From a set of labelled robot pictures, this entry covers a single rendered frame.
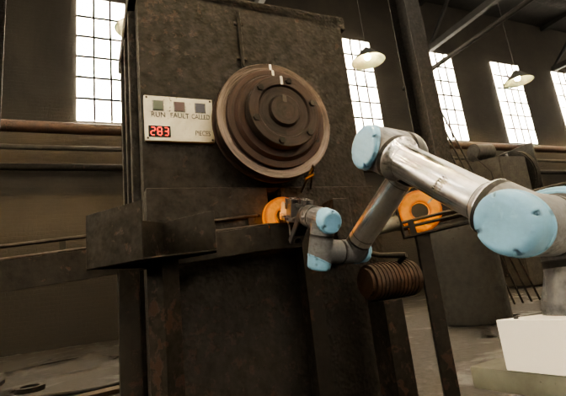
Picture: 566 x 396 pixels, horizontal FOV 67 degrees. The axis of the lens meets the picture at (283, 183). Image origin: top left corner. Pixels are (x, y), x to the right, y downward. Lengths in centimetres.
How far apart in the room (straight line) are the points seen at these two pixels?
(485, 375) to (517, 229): 29
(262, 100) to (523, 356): 113
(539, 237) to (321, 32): 160
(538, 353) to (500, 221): 22
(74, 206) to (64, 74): 233
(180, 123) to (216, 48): 40
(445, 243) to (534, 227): 330
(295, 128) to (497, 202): 93
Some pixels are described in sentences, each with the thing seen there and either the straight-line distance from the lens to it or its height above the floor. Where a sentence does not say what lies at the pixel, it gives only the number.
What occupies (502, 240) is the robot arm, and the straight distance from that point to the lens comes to 84.
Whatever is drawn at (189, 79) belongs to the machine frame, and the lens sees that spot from 181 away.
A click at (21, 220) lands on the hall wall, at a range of 769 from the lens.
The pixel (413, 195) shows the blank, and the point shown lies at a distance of 169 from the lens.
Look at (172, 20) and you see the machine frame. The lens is 194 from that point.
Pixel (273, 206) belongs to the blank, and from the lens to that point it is 158.
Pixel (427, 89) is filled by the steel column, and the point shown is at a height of 282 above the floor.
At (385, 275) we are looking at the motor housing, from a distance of 155.
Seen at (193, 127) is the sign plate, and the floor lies 112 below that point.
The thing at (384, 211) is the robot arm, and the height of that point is 67.
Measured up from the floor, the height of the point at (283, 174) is 89.
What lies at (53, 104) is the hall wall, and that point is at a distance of 824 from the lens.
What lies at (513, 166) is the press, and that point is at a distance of 954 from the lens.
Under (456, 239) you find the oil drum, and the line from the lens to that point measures 408.
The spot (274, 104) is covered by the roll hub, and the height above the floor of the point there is 113.
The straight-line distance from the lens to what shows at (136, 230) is 106.
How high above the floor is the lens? 48
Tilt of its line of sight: 14 degrees up
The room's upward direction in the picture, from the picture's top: 7 degrees counter-clockwise
